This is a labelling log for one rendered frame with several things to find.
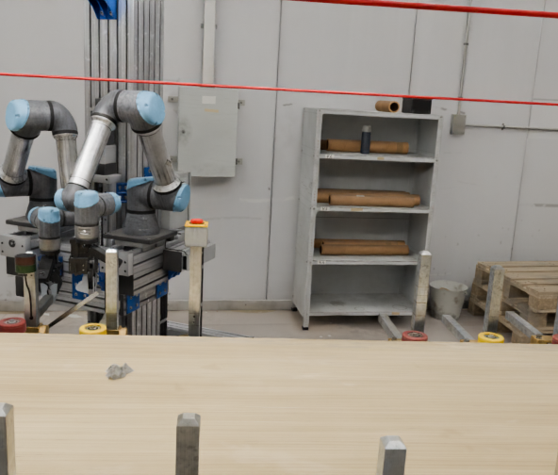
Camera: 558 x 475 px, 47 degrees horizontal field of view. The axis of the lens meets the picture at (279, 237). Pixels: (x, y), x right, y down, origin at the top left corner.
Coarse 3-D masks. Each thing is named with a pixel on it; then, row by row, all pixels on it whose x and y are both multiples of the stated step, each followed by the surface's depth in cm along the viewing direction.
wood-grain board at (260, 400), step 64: (0, 384) 157; (64, 384) 159; (128, 384) 161; (192, 384) 163; (256, 384) 165; (320, 384) 167; (384, 384) 169; (448, 384) 171; (512, 384) 173; (64, 448) 131; (128, 448) 132; (256, 448) 135; (320, 448) 136; (448, 448) 139; (512, 448) 140
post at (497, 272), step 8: (496, 272) 211; (496, 280) 212; (488, 288) 215; (496, 288) 212; (488, 296) 215; (496, 296) 213; (488, 304) 215; (496, 304) 214; (488, 312) 215; (496, 312) 214; (488, 320) 215; (496, 320) 215; (488, 328) 215; (496, 328) 216
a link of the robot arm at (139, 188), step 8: (152, 176) 265; (128, 184) 260; (136, 184) 258; (144, 184) 259; (128, 192) 261; (136, 192) 259; (144, 192) 258; (128, 200) 262; (136, 200) 260; (144, 200) 259; (128, 208) 262; (136, 208) 261; (144, 208) 261; (152, 208) 262
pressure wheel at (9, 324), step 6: (12, 318) 200; (18, 318) 200; (0, 324) 194; (6, 324) 194; (12, 324) 194; (18, 324) 195; (24, 324) 197; (0, 330) 194; (6, 330) 194; (12, 330) 194; (18, 330) 195; (24, 330) 197
